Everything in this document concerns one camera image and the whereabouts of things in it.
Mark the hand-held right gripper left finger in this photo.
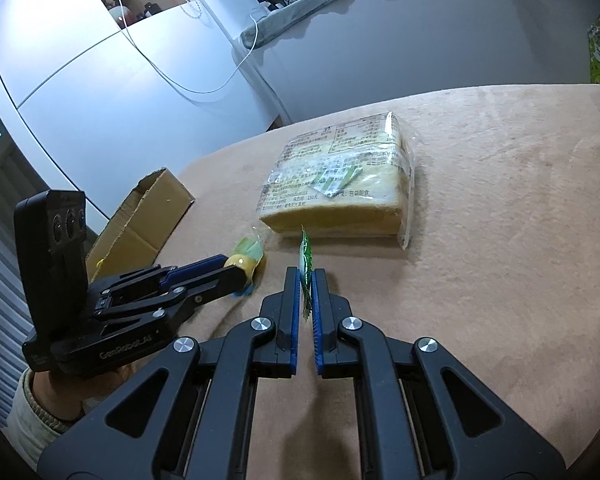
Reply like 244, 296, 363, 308
37, 266, 301, 480

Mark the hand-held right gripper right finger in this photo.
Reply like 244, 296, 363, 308
311, 267, 566, 480

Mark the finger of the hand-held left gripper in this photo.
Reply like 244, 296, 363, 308
95, 266, 249, 334
87, 255, 229, 306

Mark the yellow jelly candy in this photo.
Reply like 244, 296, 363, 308
225, 227, 267, 296

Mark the green snack packet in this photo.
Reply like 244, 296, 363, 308
298, 225, 315, 321

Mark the cardboard box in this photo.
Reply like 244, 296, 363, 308
86, 167, 196, 281

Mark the sandwich cake packet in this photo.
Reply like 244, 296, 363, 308
258, 111, 416, 251

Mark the person's left hand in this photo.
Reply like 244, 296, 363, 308
30, 362, 133, 423

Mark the white slatted panel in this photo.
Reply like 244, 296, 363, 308
0, 155, 36, 411

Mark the white cabinet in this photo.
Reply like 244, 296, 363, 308
0, 0, 286, 241

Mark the white cable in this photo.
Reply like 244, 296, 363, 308
92, 0, 261, 95

